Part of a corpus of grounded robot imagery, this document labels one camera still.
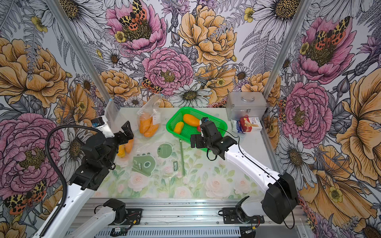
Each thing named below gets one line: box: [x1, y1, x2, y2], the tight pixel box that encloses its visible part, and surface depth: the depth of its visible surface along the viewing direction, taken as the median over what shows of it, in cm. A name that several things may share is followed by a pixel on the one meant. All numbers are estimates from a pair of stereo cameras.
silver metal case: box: [225, 91, 268, 121], surface depth 111 cm
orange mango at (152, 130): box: [143, 121, 160, 138], surface depth 104 cm
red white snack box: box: [239, 115, 263, 133], surface depth 111 cm
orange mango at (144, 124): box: [139, 117, 153, 134], surface depth 102 cm
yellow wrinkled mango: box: [173, 121, 185, 135], surface depth 108 cm
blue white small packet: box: [230, 119, 244, 134], surface depth 113 cm
